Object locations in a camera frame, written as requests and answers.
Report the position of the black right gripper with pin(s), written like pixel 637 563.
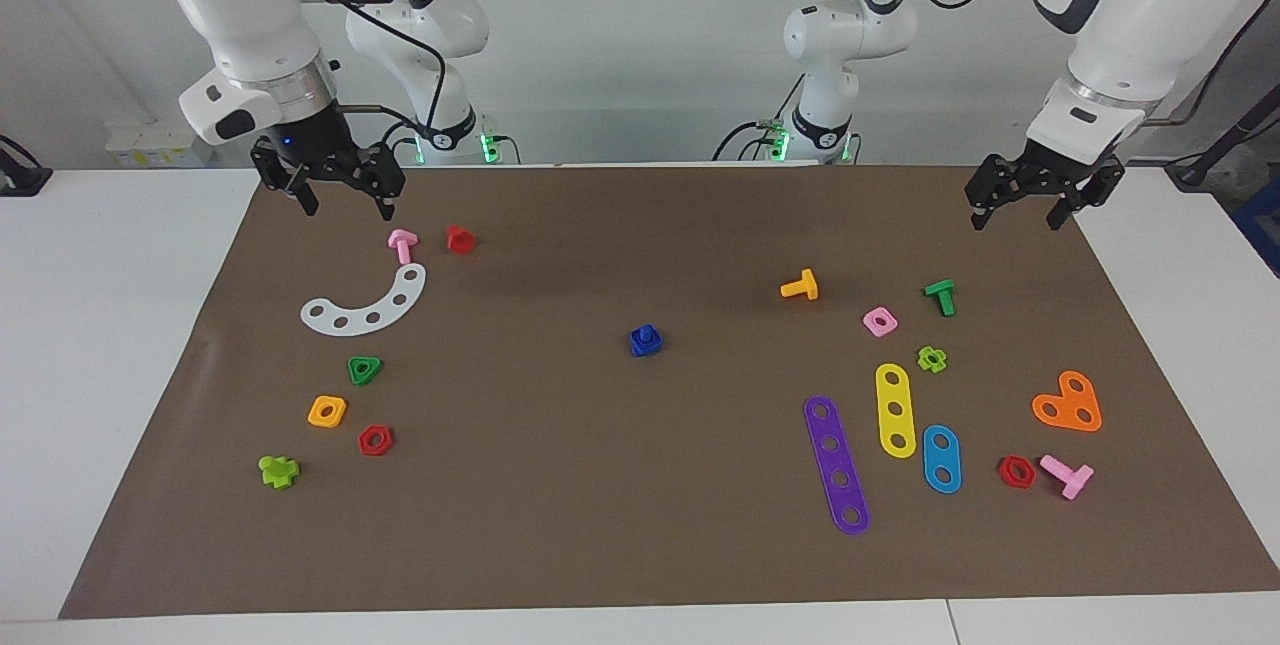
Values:
pixel 325 157

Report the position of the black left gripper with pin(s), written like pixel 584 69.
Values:
pixel 1045 173

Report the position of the blue square plastic nut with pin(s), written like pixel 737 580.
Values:
pixel 636 348

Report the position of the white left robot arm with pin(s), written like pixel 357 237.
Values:
pixel 1130 15

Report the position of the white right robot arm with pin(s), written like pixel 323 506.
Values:
pixel 250 15

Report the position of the pink plastic screw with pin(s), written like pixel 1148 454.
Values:
pixel 402 243
pixel 1068 475

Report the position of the dark green plastic screw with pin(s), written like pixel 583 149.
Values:
pixel 941 295

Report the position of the red hexagonal-head plastic screw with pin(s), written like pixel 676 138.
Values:
pixel 460 241

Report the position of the green triangular plastic nut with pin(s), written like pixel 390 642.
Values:
pixel 355 373

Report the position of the green cross-shaped plastic nut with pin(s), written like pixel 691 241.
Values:
pixel 924 361

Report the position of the pink square plastic nut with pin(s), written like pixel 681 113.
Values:
pixel 871 324

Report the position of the orange square plastic nut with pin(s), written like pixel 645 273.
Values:
pixel 316 413

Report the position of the orange plastic screw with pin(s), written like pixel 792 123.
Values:
pixel 800 287

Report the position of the red hexagonal plastic nut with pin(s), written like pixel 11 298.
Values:
pixel 366 442
pixel 1006 472

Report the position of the lime cross-head plastic screw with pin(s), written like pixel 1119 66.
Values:
pixel 276 472

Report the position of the white curved five-hole plate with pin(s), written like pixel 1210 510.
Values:
pixel 358 320

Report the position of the white power strip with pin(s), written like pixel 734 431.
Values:
pixel 160 147

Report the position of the orange heart-shaped plastic plate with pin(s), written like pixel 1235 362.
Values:
pixel 1068 415

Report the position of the yellow three-hole plastic plate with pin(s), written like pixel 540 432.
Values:
pixel 895 393

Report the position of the black stand pole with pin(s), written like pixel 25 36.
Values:
pixel 1235 135

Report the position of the blue crate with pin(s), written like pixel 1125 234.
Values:
pixel 1262 225

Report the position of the blue two-hole plastic plate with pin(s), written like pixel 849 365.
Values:
pixel 941 460

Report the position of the purple four-hole plastic plate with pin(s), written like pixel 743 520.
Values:
pixel 835 455

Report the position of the black clamp on table edge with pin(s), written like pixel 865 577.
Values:
pixel 20 175

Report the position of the brown table mat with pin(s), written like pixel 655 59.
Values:
pixel 600 485

